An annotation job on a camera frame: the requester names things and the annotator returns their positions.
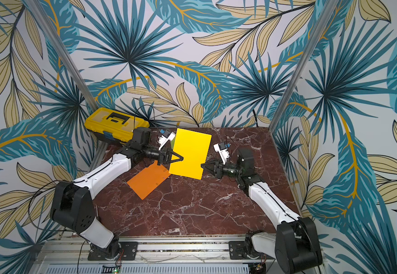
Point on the aluminium corner post right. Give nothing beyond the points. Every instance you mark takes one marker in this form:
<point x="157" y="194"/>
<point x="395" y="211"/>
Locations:
<point x="319" y="27"/>

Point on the aluminium corner post left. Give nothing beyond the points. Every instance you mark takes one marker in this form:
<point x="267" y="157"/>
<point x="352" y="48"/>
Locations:
<point x="51" y="31"/>

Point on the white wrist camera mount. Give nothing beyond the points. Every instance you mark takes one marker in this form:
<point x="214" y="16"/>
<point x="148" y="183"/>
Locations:
<point x="222" y="149"/>
<point x="165" y="137"/>

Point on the aluminium corner post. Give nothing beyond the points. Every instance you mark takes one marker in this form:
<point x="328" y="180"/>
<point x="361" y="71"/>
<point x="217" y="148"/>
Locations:
<point x="51" y="31"/>
<point x="319" y="27"/>

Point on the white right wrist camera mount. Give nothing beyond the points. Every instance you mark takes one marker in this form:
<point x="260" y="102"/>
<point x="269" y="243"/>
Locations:
<point x="222" y="149"/>

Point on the orange paper sheet stack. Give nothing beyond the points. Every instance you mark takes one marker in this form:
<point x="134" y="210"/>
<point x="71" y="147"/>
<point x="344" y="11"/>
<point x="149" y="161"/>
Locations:
<point x="147" y="180"/>

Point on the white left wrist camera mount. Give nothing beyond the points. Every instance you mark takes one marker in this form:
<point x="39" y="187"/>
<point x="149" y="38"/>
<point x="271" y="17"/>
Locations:
<point x="165" y="137"/>

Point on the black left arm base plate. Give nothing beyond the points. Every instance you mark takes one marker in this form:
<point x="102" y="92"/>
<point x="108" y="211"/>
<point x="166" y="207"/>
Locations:
<point x="125" y="251"/>

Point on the green paper sheet stack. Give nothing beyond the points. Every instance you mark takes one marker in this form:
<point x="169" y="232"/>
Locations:
<point x="172" y="143"/>

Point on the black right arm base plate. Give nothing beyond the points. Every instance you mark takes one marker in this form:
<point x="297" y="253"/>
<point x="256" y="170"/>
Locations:
<point x="241" y="250"/>

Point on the yellow paper sheet stack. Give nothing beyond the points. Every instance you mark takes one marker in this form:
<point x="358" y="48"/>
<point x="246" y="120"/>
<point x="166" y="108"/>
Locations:
<point x="193" y="147"/>

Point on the aluminium front rail frame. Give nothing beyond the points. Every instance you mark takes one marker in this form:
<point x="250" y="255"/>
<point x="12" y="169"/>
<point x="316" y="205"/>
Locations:
<point x="215" y="254"/>

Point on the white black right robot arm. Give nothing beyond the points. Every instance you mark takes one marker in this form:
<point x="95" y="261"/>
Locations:
<point x="295" y="245"/>

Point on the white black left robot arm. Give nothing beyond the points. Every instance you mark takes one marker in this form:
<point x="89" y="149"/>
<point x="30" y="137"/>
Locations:
<point x="72" y="206"/>

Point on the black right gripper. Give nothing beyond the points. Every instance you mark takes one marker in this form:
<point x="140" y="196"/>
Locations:
<point x="218" y="169"/>

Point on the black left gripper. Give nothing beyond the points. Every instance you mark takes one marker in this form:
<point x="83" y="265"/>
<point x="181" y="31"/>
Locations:
<point x="170" y="160"/>

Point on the yellow black toolbox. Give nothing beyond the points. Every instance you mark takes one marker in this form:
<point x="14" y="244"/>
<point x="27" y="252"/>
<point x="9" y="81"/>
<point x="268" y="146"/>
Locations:
<point x="113" y="126"/>

